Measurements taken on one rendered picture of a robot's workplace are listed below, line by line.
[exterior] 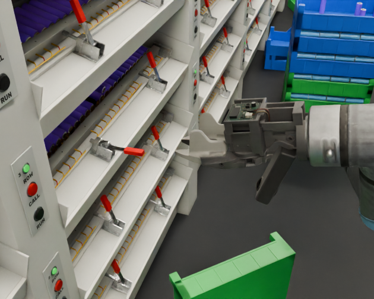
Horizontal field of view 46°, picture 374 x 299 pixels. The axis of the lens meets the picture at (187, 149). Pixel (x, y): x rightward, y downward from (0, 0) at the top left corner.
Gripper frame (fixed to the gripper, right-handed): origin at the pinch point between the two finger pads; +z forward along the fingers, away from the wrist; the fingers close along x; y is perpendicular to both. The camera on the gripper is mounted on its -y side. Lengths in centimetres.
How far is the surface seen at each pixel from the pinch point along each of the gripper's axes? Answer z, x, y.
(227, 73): 26, -110, -35
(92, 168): 16.3, 4.8, -0.6
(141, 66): 19.7, -28.2, 4.2
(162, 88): 14.5, -25.3, -0.2
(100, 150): 16.0, 1.4, 0.8
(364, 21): -28, -94, -14
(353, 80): -24, -95, -35
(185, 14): 11.9, -42.2, 10.7
